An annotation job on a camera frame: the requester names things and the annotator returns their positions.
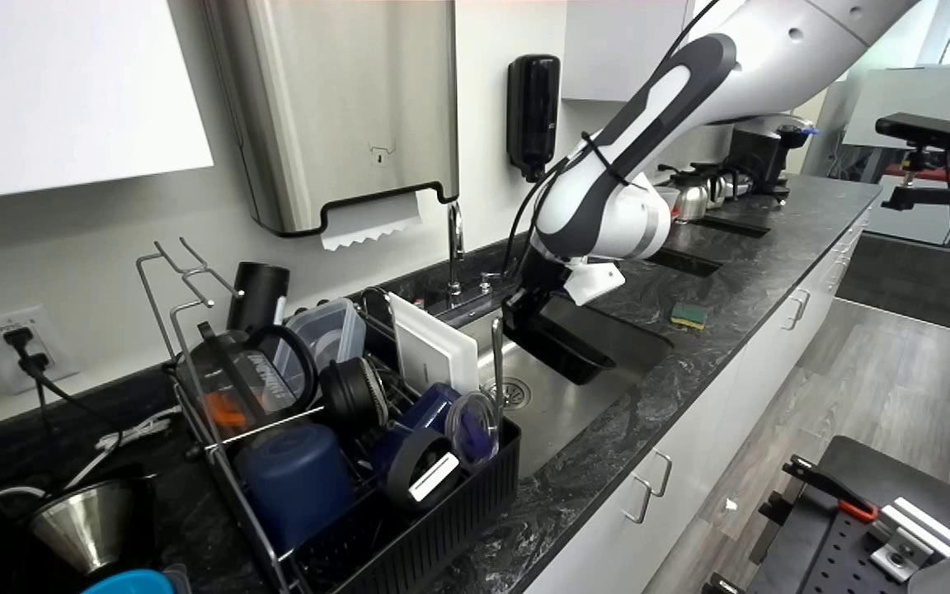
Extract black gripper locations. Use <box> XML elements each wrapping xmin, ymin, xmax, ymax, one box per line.
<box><xmin>506</xmin><ymin>254</ymin><xmax>566</xmax><ymax>315</ymax></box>

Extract black plastic food box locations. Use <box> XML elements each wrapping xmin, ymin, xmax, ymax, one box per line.
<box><xmin>501</xmin><ymin>294</ymin><xmax>672</xmax><ymax>384</ymax></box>

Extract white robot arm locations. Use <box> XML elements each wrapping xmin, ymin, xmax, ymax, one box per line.
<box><xmin>508</xmin><ymin>0</ymin><xmax>917</xmax><ymax>311</ymax></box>

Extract chrome sink faucet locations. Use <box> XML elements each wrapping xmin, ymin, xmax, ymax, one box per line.
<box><xmin>438</xmin><ymin>200</ymin><xmax>496</xmax><ymax>306</ymax></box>

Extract stainless steel sink basin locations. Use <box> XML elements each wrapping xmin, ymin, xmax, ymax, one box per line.
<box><xmin>460</xmin><ymin>301</ymin><xmax>672</xmax><ymax>477</ymax></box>

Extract black dish rack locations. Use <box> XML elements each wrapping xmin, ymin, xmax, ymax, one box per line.
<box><xmin>131</xmin><ymin>236</ymin><xmax>524</xmax><ymax>594</ymax></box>

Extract white square plate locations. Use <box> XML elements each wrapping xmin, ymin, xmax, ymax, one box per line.
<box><xmin>385</xmin><ymin>294</ymin><xmax>477</xmax><ymax>392</ymax></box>

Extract green yellow sponge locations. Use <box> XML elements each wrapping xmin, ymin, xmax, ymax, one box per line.
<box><xmin>669</xmin><ymin>304</ymin><xmax>710</xmax><ymax>331</ymax></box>

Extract clear plastic container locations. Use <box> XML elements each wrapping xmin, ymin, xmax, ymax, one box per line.
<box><xmin>286</xmin><ymin>301</ymin><xmax>365</xmax><ymax>368</ymax></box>

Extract black coffee machine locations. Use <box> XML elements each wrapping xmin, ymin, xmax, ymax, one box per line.
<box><xmin>729</xmin><ymin>115</ymin><xmax>811</xmax><ymax>200</ymax></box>

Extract steel paper towel dispenser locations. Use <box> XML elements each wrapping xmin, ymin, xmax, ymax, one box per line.
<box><xmin>207</xmin><ymin>0</ymin><xmax>460</xmax><ymax>236</ymax></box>

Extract white base cabinets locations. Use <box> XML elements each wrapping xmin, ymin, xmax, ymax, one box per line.
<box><xmin>521</xmin><ymin>215</ymin><xmax>865</xmax><ymax>594</ymax></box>

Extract dark blue plastic cup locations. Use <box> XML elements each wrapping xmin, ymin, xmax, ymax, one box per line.
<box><xmin>236</xmin><ymin>421</ymin><xmax>355</xmax><ymax>549</ymax></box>

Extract black equipment cart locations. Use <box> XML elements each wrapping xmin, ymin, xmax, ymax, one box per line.
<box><xmin>699</xmin><ymin>435</ymin><xmax>950</xmax><ymax>594</ymax></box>

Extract steel funnel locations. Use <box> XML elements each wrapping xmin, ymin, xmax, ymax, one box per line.
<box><xmin>29</xmin><ymin>477</ymin><xmax>152</xmax><ymax>576</ymax></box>

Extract white upper cabinet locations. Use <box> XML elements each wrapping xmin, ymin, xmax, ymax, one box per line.
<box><xmin>0</xmin><ymin>0</ymin><xmax>216</xmax><ymax>194</ymax></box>

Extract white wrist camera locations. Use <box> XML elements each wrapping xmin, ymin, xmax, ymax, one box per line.
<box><xmin>564</xmin><ymin>258</ymin><xmax>622</xmax><ymax>306</ymax></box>

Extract black wall soap dispenser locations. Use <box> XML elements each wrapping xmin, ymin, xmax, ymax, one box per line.
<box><xmin>506</xmin><ymin>52</ymin><xmax>561</xmax><ymax>180</ymax></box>

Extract black camera on stand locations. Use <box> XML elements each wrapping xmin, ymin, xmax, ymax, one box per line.
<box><xmin>870</xmin><ymin>108</ymin><xmax>950</xmax><ymax>215</ymax></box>

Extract black power cable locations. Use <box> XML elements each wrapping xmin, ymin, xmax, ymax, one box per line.
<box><xmin>0</xmin><ymin>322</ymin><xmax>91</xmax><ymax>413</ymax></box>

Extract white wall outlet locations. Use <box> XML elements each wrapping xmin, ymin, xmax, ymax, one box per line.
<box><xmin>0</xmin><ymin>306</ymin><xmax>77</xmax><ymax>392</ymax></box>

